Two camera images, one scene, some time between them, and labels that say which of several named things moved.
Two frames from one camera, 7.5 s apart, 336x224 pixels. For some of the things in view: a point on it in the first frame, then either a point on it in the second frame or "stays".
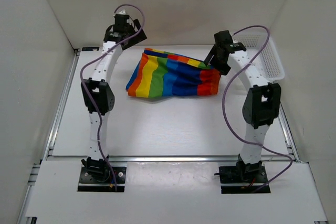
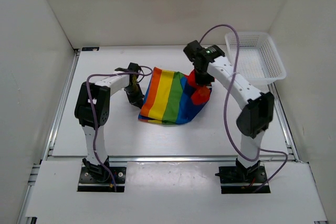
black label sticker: [90, 49] stays
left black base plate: [91, 181] stays
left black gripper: [139, 39] → [138, 100]
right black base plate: [241, 179] stays
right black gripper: [223, 69] → [207, 82]
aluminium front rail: [170, 158] stays
